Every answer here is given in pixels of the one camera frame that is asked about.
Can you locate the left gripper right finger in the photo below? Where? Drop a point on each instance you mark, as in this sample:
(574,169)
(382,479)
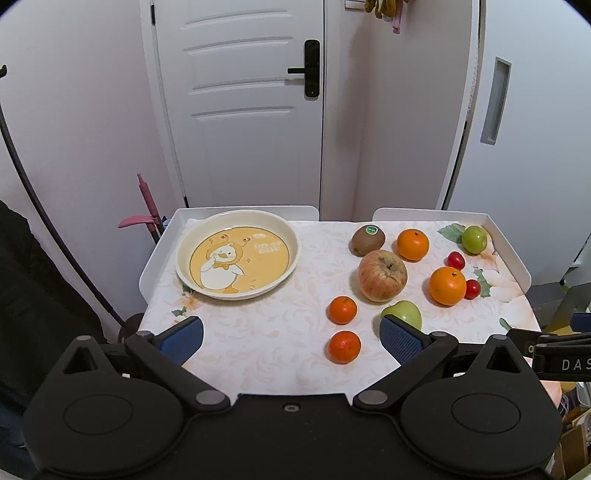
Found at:
(420,356)

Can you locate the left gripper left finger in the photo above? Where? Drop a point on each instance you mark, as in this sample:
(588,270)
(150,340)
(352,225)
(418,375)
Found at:
(164,355)

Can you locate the green apple front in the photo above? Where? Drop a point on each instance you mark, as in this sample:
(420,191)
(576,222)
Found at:
(406,311)

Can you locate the green apple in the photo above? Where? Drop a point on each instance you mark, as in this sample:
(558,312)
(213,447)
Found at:
(406,311)
(475,239)

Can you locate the orange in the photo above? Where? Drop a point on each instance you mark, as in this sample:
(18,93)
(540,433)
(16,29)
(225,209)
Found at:
(413,244)
(447,286)

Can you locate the red cherry tomato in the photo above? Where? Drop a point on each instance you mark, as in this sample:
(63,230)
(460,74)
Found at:
(456,260)
(473,289)

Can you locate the small tangerine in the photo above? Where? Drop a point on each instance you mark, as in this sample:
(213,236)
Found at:
(344,347)
(342,310)

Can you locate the large red yellow apple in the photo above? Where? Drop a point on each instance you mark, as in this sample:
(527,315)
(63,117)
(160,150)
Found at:
(382,275)

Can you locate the cream duck print plate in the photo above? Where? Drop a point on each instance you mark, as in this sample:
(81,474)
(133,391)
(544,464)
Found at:
(237,255)

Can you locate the brown kiwi with sticker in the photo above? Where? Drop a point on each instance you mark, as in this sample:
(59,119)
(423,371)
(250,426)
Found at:
(366,239)

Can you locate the green apple far right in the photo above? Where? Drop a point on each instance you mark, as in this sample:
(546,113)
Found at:
(475,239)

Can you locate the dark clothing of person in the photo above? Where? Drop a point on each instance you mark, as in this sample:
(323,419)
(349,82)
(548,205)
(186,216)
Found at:
(41,313)

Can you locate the white tray table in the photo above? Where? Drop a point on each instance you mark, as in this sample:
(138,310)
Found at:
(323,286)

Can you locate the white wardrobe sliding door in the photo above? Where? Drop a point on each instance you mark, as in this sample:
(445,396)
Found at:
(523,152)

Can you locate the white panel door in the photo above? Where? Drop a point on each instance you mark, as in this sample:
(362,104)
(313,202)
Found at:
(236,128)

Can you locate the black door handle lock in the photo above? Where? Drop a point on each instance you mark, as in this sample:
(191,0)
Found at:
(311,71)

